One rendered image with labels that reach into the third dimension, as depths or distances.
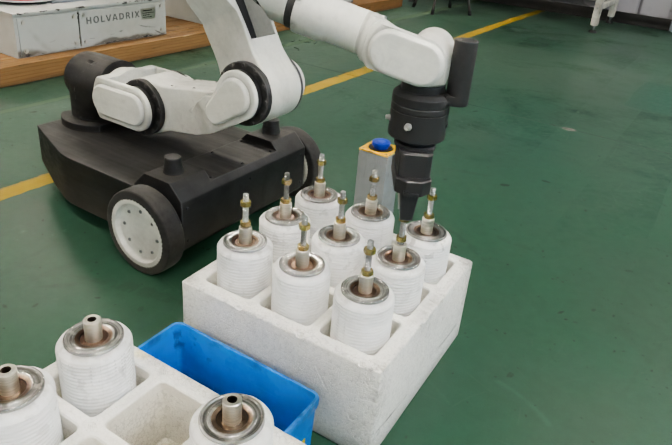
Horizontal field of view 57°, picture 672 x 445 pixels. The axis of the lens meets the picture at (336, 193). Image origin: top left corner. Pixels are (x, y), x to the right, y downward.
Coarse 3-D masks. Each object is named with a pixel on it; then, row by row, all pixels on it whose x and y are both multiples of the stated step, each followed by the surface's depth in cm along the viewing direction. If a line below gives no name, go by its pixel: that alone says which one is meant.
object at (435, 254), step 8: (448, 232) 116; (408, 240) 112; (416, 240) 112; (448, 240) 113; (416, 248) 112; (424, 248) 111; (432, 248) 111; (440, 248) 112; (448, 248) 114; (424, 256) 112; (432, 256) 112; (440, 256) 112; (448, 256) 116; (432, 264) 113; (440, 264) 113; (432, 272) 114; (440, 272) 115; (424, 280) 114; (432, 280) 114
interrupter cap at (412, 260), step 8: (384, 248) 108; (392, 248) 108; (408, 248) 108; (376, 256) 105; (384, 256) 105; (408, 256) 106; (416, 256) 106; (384, 264) 103; (392, 264) 103; (400, 264) 104; (408, 264) 104; (416, 264) 104
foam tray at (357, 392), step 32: (192, 288) 106; (448, 288) 111; (192, 320) 109; (224, 320) 105; (256, 320) 100; (288, 320) 99; (320, 320) 100; (416, 320) 102; (448, 320) 117; (256, 352) 103; (288, 352) 99; (320, 352) 95; (352, 352) 94; (384, 352) 94; (416, 352) 104; (320, 384) 98; (352, 384) 94; (384, 384) 93; (416, 384) 110; (320, 416) 100; (352, 416) 96; (384, 416) 98
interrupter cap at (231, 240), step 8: (232, 232) 108; (256, 232) 109; (224, 240) 106; (232, 240) 106; (256, 240) 107; (264, 240) 107; (232, 248) 104; (240, 248) 104; (248, 248) 104; (256, 248) 104
